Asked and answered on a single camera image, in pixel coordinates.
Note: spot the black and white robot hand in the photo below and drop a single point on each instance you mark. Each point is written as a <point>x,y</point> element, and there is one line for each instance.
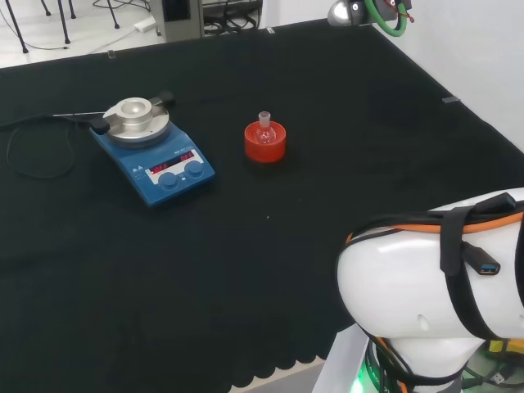
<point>340,14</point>

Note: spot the clear round-bottom glass flask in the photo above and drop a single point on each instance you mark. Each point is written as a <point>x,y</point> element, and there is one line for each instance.
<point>265,133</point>

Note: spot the red ribbed flask stand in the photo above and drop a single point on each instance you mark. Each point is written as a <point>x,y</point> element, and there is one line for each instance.
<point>266,154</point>

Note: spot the grey metal cabinet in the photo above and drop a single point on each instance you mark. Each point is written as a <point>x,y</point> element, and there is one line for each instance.
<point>180,24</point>

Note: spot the white power strip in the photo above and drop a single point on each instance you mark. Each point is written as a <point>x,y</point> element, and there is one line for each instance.
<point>145,25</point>

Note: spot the black stand leg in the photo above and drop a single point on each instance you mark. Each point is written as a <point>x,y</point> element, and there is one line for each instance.
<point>63,24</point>
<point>18,32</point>
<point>114,16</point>

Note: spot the heater with blue base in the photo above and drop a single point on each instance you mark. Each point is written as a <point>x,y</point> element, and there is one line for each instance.
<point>163,180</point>

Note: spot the black bench cloth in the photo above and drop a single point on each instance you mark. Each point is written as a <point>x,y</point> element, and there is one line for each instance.
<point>245,266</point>

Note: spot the thin steel probe rod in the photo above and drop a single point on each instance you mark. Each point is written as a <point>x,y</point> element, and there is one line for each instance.
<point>82,113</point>

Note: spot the pale board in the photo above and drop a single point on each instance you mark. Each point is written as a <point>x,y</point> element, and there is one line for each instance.
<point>337,364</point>

